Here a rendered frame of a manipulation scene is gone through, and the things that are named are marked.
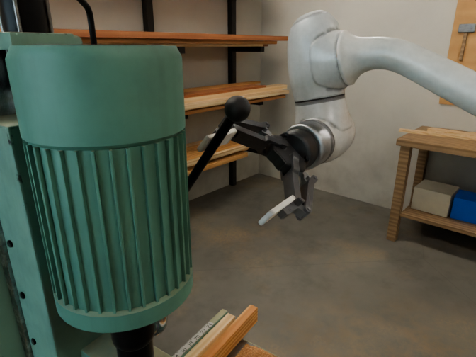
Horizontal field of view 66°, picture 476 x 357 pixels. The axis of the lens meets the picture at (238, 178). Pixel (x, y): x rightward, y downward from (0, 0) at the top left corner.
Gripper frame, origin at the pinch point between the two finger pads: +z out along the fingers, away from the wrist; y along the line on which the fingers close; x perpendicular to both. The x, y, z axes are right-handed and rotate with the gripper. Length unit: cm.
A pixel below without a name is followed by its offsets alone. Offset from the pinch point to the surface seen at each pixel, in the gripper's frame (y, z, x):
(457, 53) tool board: 10, -309, 11
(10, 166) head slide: 16.5, 21.3, -8.6
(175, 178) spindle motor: 2.5, 12.1, 2.4
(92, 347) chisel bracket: -4.5, 16.2, -30.1
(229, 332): -18.4, -9.7, -35.2
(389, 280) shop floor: -80, -194, -104
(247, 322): -19.7, -15.4, -35.5
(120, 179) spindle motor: 4.3, 18.6, 3.0
